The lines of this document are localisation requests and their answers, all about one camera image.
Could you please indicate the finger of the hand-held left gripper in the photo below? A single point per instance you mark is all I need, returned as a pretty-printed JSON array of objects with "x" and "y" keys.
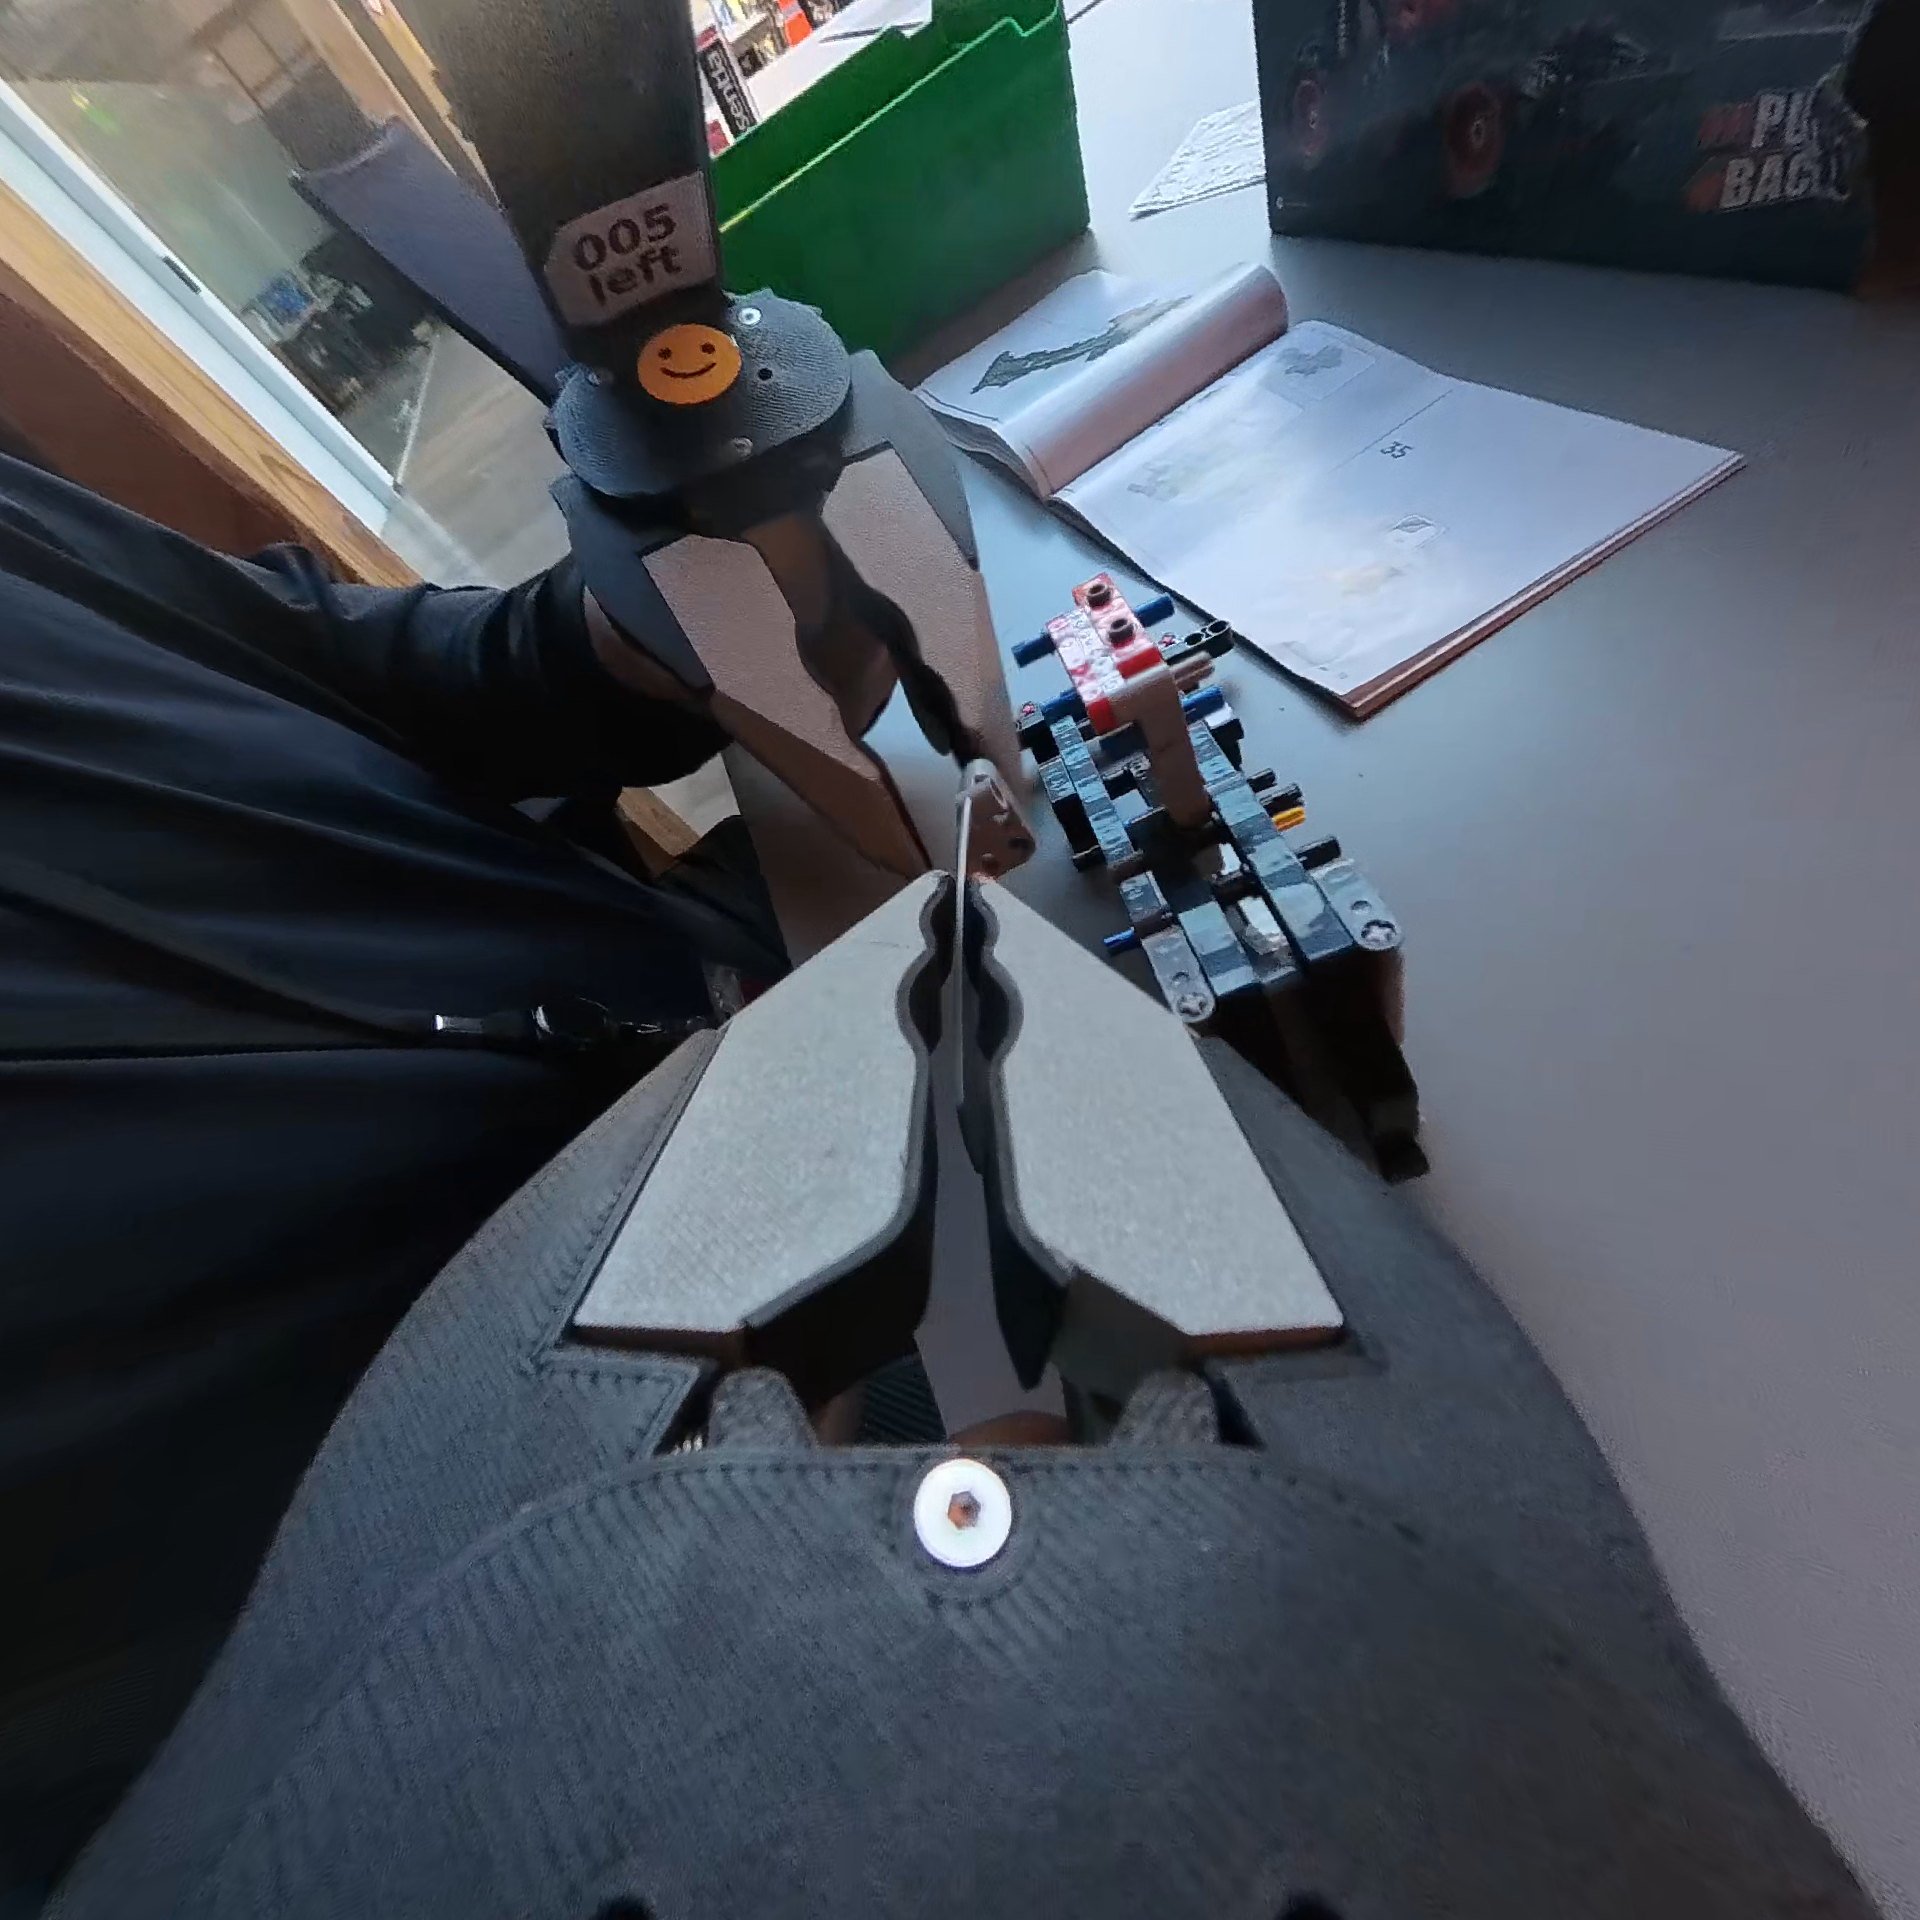
[
  {"x": 751, "y": 645},
  {"x": 922, "y": 571}
]

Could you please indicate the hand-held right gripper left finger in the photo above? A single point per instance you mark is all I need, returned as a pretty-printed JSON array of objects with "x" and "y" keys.
[{"x": 765, "y": 1170}]

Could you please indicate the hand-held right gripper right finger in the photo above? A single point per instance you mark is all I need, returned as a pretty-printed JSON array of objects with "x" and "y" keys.
[{"x": 1141, "y": 1170}]

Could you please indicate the lego vehicle chassis model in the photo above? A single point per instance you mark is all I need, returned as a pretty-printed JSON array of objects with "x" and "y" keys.
[{"x": 1200, "y": 901}]

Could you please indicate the person's left forearm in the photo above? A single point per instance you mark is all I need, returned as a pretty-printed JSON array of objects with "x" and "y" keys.
[{"x": 180, "y": 631}]

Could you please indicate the large dark lego box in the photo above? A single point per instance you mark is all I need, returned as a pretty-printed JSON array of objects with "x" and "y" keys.
[{"x": 1500, "y": 151}]

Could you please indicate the person's left hand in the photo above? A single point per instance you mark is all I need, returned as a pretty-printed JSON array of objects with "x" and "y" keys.
[{"x": 510, "y": 691}]

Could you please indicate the green plastic bin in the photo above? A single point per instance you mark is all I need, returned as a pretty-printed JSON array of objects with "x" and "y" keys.
[{"x": 901, "y": 224}]

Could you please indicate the open instruction booklet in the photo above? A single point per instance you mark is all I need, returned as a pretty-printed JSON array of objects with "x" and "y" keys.
[{"x": 1350, "y": 495}]

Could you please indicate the white printed paper sheet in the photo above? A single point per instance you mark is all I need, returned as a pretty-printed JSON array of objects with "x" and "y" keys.
[{"x": 1200, "y": 159}]

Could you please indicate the person in dark clothing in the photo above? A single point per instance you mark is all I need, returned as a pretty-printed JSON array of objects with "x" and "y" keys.
[{"x": 224, "y": 1200}]

